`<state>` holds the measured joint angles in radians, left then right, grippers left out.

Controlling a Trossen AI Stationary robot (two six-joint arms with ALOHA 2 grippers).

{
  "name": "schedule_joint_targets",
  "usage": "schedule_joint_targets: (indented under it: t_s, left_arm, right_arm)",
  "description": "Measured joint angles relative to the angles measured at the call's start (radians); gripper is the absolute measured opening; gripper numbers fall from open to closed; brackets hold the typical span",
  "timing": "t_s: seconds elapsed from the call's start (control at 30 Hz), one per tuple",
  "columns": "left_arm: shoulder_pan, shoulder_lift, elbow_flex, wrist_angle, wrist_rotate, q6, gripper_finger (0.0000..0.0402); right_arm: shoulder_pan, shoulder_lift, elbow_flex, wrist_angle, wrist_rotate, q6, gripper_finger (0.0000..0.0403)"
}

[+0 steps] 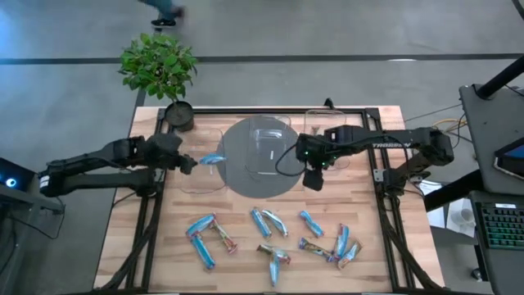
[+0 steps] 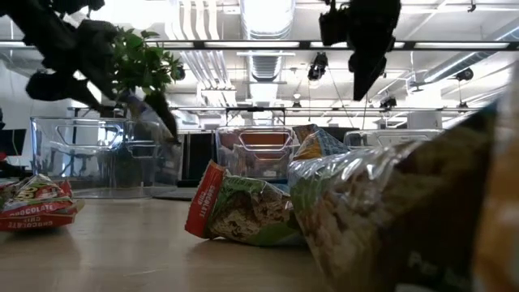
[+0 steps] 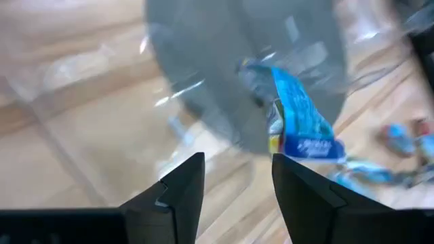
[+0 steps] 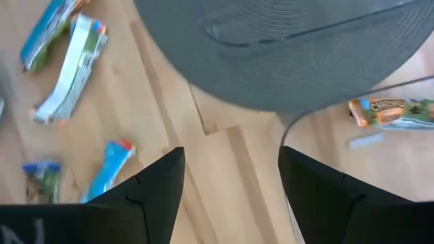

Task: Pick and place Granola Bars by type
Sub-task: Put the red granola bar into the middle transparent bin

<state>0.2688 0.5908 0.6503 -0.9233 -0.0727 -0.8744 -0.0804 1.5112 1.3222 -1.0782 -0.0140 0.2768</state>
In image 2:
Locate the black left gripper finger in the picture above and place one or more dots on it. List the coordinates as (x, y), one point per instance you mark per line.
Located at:
(162, 113)
(140, 109)

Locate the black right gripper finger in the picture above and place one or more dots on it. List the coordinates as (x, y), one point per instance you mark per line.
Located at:
(365, 77)

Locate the blue yellow wrapper granola bar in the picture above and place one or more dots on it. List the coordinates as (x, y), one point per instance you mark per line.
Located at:
(320, 144)

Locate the Chewy chocolate chip granola bar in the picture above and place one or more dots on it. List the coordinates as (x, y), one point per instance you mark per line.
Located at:
(243, 211)
(36, 190)
(40, 219)

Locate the dark brown wrapper granola bar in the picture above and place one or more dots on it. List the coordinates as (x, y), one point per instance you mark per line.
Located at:
(385, 223)

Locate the green potted plant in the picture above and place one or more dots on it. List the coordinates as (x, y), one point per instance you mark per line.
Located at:
(138, 61)

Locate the clear plastic bin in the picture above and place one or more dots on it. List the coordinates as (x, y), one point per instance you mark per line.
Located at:
(389, 138)
(259, 154)
(81, 162)

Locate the white box unit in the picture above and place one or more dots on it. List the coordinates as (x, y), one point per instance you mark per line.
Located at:
(424, 120)

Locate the black mat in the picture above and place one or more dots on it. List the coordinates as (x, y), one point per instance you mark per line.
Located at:
(174, 194)

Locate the black computer monitor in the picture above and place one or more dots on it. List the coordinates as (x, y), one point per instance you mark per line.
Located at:
(12, 142)

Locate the black hanging ceiling camera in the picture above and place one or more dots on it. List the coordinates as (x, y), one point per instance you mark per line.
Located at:
(179, 73)
(465, 74)
(318, 67)
(388, 102)

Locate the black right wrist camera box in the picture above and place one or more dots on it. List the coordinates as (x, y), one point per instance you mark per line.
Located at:
(332, 28)

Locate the thin black overhead frame beam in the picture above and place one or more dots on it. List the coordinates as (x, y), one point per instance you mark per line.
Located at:
(324, 108)

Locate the silver ceiling ventilation duct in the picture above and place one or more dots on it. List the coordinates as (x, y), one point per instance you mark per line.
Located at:
(267, 20)

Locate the thick black overhead frame beam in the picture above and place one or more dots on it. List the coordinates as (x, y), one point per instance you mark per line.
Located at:
(259, 44)

